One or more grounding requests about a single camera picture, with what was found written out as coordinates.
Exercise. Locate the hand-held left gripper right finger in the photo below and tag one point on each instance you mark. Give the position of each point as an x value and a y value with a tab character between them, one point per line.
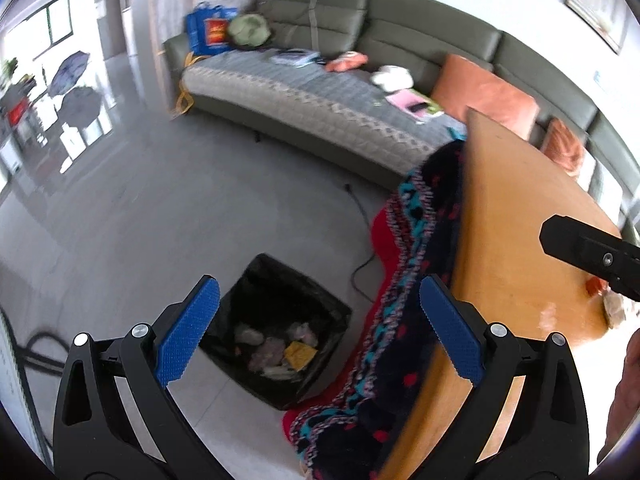
452	330

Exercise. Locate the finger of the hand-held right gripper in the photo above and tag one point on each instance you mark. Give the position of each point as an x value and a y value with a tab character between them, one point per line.
580	245

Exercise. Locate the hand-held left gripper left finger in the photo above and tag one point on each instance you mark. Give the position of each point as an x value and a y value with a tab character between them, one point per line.
187	330

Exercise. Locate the trash bin with black liner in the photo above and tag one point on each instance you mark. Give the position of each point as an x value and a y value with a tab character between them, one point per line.
270	285

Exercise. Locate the person's right forearm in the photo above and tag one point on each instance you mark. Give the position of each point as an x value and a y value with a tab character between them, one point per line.
625	390

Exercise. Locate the crumpled clear plastic wrapper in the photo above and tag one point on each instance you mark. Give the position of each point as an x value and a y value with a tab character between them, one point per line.
302	332
248	335

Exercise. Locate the light grey ribbed cushion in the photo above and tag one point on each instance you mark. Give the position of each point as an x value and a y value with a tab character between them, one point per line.
602	185

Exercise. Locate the crumpled printed wrapper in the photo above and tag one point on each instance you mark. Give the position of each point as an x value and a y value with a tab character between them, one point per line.
616	310

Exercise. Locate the crumpled pinkish plastic wrapper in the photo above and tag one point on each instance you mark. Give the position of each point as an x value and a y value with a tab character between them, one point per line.
269	352

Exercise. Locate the small orange cushion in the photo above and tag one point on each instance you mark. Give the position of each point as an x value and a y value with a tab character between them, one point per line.
565	147

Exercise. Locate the yellow paper wrapper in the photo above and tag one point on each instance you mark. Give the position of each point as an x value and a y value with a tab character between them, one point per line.
300	355

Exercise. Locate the dark patterned knit blanket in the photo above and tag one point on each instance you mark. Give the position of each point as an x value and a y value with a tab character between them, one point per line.
415	220

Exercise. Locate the large orange cushion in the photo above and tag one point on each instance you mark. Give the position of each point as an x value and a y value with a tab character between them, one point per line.
482	92

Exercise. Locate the pink book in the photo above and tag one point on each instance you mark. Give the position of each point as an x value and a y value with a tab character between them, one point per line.
405	97

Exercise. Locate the grey umbrella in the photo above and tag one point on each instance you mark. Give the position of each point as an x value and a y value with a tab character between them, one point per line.
80	107

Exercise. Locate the white soft item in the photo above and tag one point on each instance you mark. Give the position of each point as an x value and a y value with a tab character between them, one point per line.
392	77

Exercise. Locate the grey patterned sofa mat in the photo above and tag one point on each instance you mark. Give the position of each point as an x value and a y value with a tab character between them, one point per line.
300	85

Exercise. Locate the grey green sofa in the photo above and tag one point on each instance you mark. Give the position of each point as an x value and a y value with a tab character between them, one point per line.
400	25

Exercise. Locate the blue umbrella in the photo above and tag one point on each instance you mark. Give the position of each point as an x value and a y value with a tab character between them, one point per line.
70	70

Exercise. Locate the pink soft item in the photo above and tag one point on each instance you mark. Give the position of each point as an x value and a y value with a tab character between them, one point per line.
345	62

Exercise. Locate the clear flat packages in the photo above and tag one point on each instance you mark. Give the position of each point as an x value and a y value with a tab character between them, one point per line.
295	57

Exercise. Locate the blue shopping bag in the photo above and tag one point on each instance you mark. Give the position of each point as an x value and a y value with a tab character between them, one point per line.
207	30

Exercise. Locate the green hat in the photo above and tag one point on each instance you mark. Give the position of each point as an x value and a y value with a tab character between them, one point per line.
250	31

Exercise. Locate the framed wall picture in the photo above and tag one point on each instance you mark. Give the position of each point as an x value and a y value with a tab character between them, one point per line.
600	5

